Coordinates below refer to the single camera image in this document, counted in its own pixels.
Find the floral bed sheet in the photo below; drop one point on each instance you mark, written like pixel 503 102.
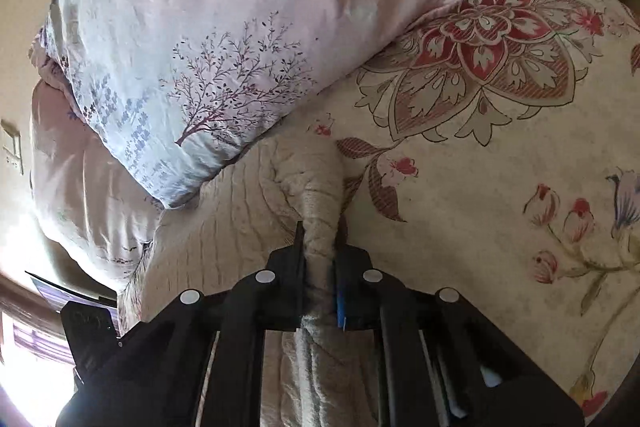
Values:
pixel 495 149

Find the beige cable-knit sweater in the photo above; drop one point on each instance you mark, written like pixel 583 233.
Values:
pixel 276 209

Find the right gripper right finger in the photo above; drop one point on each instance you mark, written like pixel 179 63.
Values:
pixel 440 361

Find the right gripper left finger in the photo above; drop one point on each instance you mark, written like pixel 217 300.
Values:
pixel 199 361

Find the pink floral pillow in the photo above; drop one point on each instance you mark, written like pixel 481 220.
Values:
pixel 85 200

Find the white blue floral pillow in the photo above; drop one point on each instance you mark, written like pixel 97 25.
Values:
pixel 176 89

